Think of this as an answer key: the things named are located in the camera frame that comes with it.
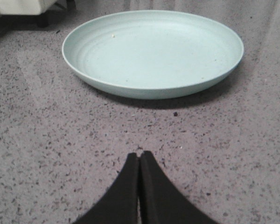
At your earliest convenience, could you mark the light green round plate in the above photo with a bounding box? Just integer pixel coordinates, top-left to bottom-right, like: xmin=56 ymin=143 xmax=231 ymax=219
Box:
xmin=62 ymin=10 xmax=244 ymax=99

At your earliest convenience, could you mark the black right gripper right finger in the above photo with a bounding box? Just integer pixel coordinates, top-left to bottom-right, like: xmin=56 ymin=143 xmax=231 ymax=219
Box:
xmin=140 ymin=151 xmax=216 ymax=224

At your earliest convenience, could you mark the white Toshiba toaster oven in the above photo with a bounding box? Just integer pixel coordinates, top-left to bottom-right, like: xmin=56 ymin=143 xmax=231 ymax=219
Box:
xmin=0 ymin=0 xmax=63 ymax=28

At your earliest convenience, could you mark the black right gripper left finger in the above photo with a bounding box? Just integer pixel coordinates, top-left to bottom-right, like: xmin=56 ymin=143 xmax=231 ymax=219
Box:
xmin=75 ymin=153 xmax=139 ymax=224

